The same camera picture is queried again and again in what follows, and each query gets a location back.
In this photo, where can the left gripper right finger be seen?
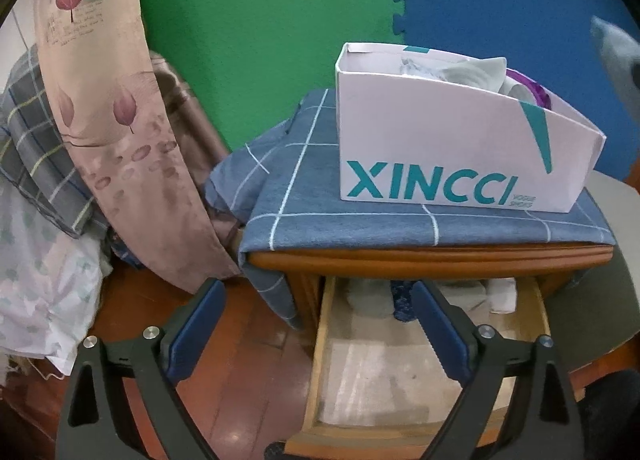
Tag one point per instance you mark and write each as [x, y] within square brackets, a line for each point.
[516, 400]

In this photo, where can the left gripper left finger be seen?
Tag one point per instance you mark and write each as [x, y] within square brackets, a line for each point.
[96, 420]

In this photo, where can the white underwear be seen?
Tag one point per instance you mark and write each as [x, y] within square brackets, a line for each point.
[502, 295]
[485, 74]

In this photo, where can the navy speckled underwear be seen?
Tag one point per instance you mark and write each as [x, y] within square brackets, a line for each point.
[402, 301]

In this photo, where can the grey underwear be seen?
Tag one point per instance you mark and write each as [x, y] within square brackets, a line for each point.
[370, 297]

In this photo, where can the purple underwear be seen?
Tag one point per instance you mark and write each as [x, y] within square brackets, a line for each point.
[540, 94]

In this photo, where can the grey foam cube stool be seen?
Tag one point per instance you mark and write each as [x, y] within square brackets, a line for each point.
[598, 312]

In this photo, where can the white patterned bedding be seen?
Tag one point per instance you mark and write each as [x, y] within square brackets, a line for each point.
[50, 284]

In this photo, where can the wooden nightstand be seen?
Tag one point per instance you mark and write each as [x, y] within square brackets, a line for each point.
[304, 268]

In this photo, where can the grey plaid blanket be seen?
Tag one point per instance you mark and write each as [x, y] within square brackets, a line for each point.
[34, 158]

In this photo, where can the brown satin curtain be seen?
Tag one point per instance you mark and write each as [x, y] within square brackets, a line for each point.
[200, 144]

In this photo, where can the white XINCCI shoe box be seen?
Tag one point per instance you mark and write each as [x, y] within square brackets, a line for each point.
[415, 140]

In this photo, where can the pink floral curtain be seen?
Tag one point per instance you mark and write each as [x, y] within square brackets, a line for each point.
[99, 79]

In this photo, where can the blue foam mat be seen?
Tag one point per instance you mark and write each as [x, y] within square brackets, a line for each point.
[549, 41]

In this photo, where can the green foam mat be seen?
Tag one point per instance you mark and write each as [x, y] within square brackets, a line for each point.
[250, 61]

